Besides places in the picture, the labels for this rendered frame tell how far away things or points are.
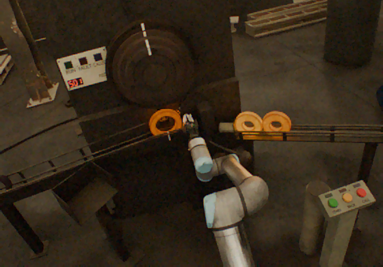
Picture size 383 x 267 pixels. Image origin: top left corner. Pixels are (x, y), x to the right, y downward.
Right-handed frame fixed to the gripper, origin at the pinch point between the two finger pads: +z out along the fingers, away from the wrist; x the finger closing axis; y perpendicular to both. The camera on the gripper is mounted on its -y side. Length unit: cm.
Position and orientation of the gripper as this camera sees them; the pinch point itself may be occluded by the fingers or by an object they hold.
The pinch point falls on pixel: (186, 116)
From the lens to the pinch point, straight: 179.0
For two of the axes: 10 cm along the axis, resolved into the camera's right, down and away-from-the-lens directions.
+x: -9.6, 2.6, -1.0
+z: -2.6, -7.5, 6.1
